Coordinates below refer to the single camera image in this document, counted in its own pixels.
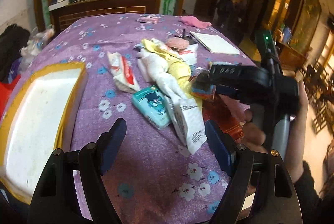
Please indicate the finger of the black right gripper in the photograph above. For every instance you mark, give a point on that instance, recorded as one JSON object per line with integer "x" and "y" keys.
{"x": 235, "y": 76}

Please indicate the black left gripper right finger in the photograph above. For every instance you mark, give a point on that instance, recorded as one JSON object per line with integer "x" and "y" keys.
{"x": 237, "y": 161}

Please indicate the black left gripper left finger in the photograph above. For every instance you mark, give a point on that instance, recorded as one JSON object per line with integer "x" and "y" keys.
{"x": 95, "y": 159}

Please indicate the yellow towel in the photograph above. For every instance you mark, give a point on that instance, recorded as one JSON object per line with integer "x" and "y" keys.
{"x": 176, "y": 67}

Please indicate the white printed pouch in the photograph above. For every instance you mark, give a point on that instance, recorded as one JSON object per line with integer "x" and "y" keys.
{"x": 188, "y": 122}

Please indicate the teal tissue pack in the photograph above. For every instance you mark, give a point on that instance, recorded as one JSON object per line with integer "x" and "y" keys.
{"x": 151, "y": 104}

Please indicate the red white snack bag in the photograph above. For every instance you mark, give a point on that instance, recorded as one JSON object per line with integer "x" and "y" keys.
{"x": 122, "y": 73}

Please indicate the white fluffy cloth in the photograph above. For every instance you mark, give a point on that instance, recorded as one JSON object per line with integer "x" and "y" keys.
{"x": 154, "y": 69}

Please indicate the colorful sponge cloth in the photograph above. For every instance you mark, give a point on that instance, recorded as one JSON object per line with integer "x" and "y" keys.
{"x": 201, "y": 90}

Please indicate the white notebook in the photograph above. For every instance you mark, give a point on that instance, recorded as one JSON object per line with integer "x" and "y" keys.
{"x": 215, "y": 44}

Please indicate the white red-text plastic bag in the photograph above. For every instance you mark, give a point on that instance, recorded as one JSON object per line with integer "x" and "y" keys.
{"x": 189, "y": 55}

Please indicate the black device with knob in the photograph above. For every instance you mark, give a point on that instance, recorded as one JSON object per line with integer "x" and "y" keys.
{"x": 184, "y": 34}

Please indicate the yellow-rimmed white storage box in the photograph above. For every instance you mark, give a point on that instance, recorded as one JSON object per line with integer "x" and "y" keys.
{"x": 41, "y": 118}

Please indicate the person in dark clothes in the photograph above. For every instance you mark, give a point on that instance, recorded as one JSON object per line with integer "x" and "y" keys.
{"x": 224, "y": 9}

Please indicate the pink fluffy round pad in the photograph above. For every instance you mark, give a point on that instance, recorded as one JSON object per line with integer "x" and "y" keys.
{"x": 177, "y": 43}

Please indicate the pink cloth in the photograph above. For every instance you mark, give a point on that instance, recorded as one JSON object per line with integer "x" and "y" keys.
{"x": 194, "y": 22}

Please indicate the purple floral tablecloth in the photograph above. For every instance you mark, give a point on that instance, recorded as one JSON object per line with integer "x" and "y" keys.
{"x": 153, "y": 179}

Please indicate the pink transparent pouch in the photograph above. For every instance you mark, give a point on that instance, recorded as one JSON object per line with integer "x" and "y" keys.
{"x": 149, "y": 19}

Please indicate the red shopping bag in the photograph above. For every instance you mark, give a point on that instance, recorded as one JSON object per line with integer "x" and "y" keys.
{"x": 5, "y": 93}

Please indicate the white plastic bags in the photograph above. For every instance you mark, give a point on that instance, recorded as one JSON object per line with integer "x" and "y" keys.
{"x": 36, "y": 43}

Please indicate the black sofa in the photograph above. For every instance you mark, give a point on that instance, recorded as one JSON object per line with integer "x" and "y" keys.
{"x": 12, "y": 40}

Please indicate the wooden cabinet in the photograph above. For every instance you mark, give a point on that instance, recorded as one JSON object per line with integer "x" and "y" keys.
{"x": 63, "y": 17}

